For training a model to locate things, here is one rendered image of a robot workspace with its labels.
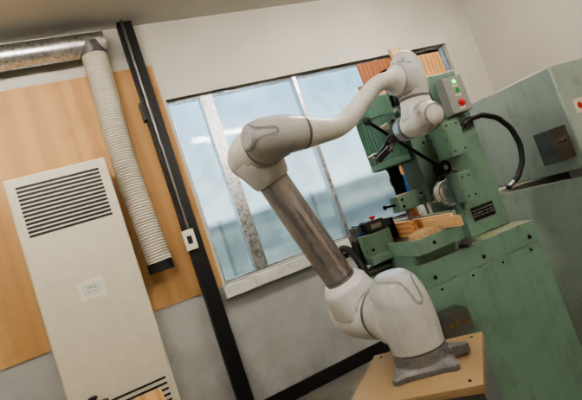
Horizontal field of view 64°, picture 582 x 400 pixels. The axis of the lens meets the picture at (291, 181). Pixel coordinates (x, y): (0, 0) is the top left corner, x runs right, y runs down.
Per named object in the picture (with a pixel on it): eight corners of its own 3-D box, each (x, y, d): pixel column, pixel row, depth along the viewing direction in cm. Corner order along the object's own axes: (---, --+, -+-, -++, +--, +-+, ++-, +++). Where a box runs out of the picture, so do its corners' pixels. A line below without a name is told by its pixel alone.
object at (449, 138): (441, 161, 199) (429, 128, 200) (458, 155, 202) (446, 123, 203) (453, 157, 191) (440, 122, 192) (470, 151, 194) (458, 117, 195)
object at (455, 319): (434, 338, 172) (427, 317, 173) (461, 325, 176) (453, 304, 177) (448, 341, 164) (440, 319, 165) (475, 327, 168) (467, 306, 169)
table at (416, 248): (338, 265, 226) (333, 253, 227) (391, 244, 236) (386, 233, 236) (399, 265, 169) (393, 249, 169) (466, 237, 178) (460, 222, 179)
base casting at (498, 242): (374, 285, 217) (368, 266, 218) (472, 244, 235) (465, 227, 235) (427, 289, 174) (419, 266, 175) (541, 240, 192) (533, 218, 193)
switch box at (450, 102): (446, 118, 203) (433, 84, 204) (464, 112, 206) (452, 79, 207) (455, 113, 197) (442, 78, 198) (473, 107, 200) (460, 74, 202)
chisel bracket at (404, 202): (395, 216, 204) (388, 198, 205) (421, 207, 209) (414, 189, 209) (403, 215, 197) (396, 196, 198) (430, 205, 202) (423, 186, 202)
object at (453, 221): (379, 235, 232) (377, 229, 233) (383, 235, 233) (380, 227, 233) (460, 226, 171) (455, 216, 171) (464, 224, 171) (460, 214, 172)
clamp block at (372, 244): (354, 258, 205) (347, 239, 206) (380, 248, 209) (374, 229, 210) (369, 258, 191) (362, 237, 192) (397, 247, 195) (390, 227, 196)
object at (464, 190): (453, 204, 197) (443, 177, 198) (466, 199, 199) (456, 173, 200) (467, 202, 188) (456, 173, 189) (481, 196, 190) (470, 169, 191)
